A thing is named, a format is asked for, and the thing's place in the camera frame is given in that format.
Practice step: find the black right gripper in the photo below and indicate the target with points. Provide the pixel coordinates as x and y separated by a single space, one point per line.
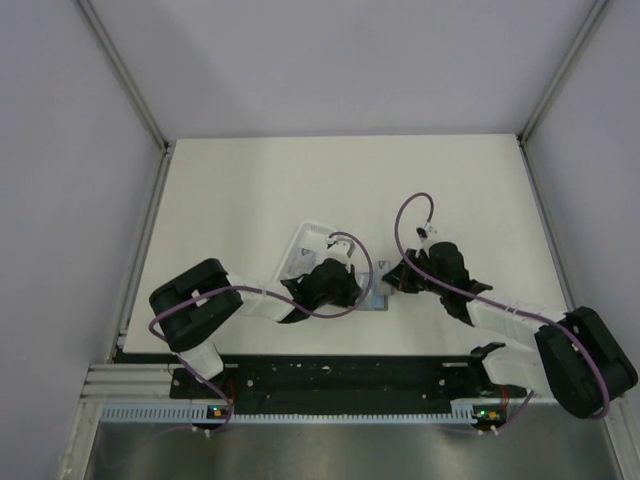
401 277

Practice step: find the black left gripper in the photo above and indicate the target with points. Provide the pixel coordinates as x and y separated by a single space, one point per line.
351 290

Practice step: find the white plastic basket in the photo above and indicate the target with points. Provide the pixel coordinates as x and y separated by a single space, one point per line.
309 234

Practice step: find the grey card holder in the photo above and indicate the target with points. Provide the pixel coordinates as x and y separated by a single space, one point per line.
377 298

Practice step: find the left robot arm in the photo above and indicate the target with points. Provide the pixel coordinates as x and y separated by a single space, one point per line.
190 308

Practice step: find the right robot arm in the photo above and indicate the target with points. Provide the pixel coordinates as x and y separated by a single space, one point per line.
569 356

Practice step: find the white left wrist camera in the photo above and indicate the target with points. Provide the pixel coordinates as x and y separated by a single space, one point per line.
340 249

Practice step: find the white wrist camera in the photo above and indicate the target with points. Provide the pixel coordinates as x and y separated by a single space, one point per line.
426 232
340 249

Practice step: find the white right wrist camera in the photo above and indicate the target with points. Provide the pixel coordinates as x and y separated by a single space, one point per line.
426 232

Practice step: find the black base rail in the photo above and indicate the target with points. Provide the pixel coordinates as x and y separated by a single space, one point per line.
358 385

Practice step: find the white slotted cable duct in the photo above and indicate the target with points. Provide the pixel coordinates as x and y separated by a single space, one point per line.
461 414

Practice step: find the right aluminium frame post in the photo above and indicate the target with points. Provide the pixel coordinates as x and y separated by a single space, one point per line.
576 49

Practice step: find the aluminium frame post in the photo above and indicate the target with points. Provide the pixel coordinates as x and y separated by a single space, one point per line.
121 72
576 49

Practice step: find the left aluminium frame post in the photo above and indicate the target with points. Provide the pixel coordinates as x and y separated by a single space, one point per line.
121 72

